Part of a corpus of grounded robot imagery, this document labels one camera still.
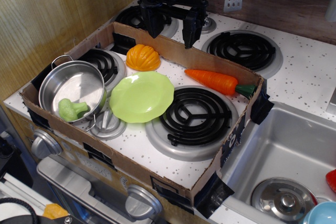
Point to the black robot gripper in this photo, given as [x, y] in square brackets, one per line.
[153, 10]

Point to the green toy broccoli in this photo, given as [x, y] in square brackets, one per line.
[69, 111]

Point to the silver back stovetop knob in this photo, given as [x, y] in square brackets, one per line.
[209, 26]

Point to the silver stovetop knob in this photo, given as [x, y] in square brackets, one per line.
[107, 126]
[209, 26]

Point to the back left black burner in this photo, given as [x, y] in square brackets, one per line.
[132, 16]

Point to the black burner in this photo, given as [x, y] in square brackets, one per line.
[250, 49]
[110, 65]
[194, 126]
[132, 16]

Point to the orange toy pumpkin half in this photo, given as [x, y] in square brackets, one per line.
[143, 58]

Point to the back right black burner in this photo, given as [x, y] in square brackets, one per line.
[250, 49]

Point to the front left black burner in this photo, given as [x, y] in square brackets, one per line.
[110, 65]

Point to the orange toy carrot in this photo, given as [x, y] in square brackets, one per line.
[222, 83]

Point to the green plastic plate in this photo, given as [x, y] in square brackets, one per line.
[141, 97]

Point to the front right black burner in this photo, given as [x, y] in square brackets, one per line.
[194, 126]

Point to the silver metal pot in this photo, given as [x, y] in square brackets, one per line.
[76, 80]

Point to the silver front stovetop knob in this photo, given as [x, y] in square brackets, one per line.
[107, 126]

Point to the grey toy sink basin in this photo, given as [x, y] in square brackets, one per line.
[288, 143]

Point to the left silver oven knob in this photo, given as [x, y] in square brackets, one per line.
[44, 145]

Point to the silver oven knob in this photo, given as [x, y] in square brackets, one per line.
[141, 204]
[44, 145]

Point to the right silver oven knob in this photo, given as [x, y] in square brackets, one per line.
[141, 204]

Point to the silver pot lid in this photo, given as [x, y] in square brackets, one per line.
[284, 199]

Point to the red toy item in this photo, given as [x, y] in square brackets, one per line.
[331, 179]

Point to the orange yellow object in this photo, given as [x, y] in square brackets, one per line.
[54, 211]

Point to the light blue bowl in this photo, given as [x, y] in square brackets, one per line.
[323, 213]

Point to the silver oven door handle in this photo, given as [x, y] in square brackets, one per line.
[92, 199]

